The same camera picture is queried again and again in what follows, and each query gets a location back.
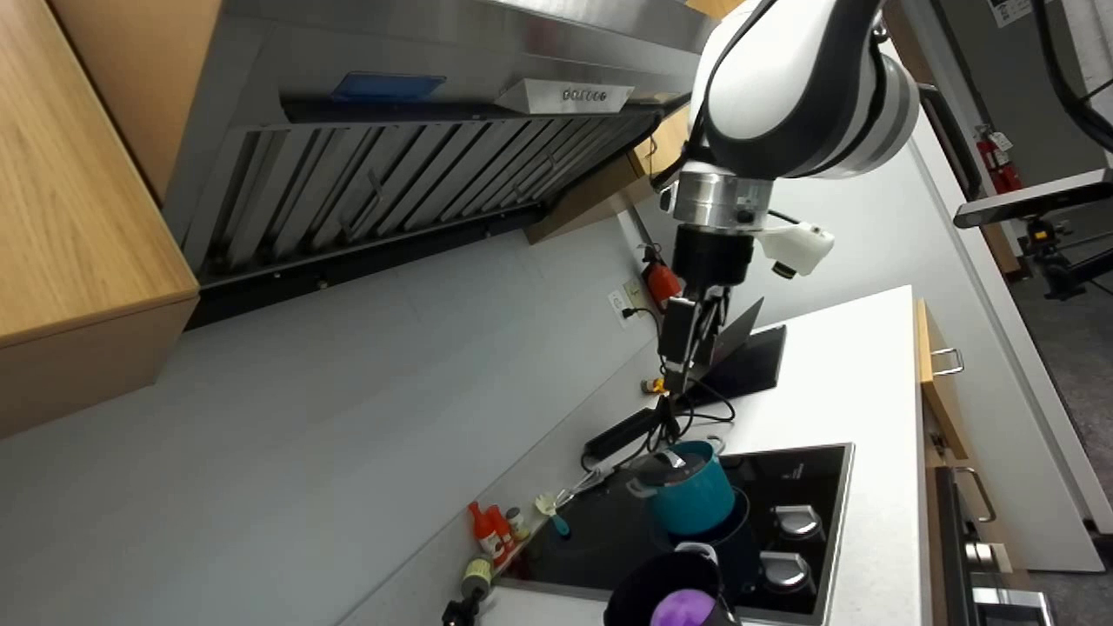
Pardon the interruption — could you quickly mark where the small red object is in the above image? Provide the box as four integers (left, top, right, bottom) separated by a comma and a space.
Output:
641, 258, 690, 312

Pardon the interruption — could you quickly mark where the dark tripod bar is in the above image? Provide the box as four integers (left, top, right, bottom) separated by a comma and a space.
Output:
949, 165, 1113, 235

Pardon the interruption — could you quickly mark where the silver stove knob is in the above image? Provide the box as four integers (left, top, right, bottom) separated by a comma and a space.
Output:
772, 506, 827, 548
755, 549, 816, 598

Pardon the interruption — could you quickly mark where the purple round object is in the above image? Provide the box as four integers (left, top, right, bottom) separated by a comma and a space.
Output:
648, 586, 725, 626

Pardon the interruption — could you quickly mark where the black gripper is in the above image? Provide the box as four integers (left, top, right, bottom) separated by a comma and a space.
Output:
653, 223, 749, 381

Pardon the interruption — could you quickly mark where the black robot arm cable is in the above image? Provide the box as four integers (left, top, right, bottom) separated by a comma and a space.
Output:
1027, 0, 1113, 156

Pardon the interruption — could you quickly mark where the black pot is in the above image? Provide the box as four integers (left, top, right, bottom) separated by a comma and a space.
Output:
600, 544, 746, 626

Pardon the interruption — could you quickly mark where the teal handled utensil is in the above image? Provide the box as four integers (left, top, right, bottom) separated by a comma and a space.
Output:
530, 490, 581, 544

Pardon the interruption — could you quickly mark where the red fire extinguisher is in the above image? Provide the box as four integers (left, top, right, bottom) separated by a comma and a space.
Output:
975, 127, 1027, 196

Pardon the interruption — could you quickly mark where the large wooden wall cabinet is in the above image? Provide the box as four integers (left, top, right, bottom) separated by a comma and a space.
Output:
0, 0, 228, 440

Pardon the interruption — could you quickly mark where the white hood label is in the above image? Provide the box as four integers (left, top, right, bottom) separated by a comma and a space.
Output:
505, 77, 641, 120

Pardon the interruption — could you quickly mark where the silver cabinet door handle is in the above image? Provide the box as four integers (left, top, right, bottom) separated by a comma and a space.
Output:
952, 460, 1002, 534

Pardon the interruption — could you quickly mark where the black glass cooktop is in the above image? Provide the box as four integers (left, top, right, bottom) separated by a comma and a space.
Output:
509, 443, 857, 626

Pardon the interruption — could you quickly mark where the steel range hood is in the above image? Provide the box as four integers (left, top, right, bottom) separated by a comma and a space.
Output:
160, 0, 725, 330

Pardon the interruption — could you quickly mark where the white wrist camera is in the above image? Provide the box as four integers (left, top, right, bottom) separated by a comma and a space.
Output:
757, 216, 837, 283

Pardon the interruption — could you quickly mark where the silver oven knob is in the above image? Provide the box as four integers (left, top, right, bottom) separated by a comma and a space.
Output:
960, 536, 1002, 574

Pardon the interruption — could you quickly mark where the small wooden wall cabinet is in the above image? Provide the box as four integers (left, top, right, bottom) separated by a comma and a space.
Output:
525, 101, 698, 247

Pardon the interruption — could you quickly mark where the silver pot lid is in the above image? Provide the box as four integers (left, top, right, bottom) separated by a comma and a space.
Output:
622, 446, 703, 506

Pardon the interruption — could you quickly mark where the silver oven handle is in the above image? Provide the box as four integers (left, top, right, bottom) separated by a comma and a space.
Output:
970, 582, 1059, 626

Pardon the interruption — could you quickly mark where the dark glass bottle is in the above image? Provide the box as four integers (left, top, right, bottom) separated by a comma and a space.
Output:
439, 557, 498, 626

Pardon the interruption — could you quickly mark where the blue hood sticker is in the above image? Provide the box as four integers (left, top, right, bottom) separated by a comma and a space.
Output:
333, 70, 447, 107

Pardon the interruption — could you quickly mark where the blue pot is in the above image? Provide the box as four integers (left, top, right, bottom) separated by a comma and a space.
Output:
641, 440, 741, 540

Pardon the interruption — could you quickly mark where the red ketchup bottle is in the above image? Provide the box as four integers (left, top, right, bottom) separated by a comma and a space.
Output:
466, 498, 530, 574

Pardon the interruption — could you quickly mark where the silver drawer handle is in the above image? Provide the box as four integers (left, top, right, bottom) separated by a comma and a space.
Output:
924, 340, 967, 384

